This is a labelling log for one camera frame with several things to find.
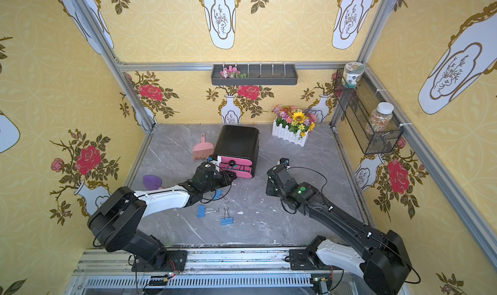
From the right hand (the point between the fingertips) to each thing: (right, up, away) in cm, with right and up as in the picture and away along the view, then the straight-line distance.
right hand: (274, 181), depth 82 cm
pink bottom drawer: (-14, +3, +6) cm, 16 cm away
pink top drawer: (-18, +8, +3) cm, 20 cm away
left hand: (-20, +2, +8) cm, 22 cm away
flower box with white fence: (+12, +26, +18) cm, 34 cm away
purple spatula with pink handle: (-59, -3, +13) cm, 60 cm away
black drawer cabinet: (-18, +17, +10) cm, 26 cm away
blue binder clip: (-23, -4, -3) cm, 24 cm away
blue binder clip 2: (-32, -14, +5) cm, 35 cm away
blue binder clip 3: (-20, -17, +1) cm, 27 cm away
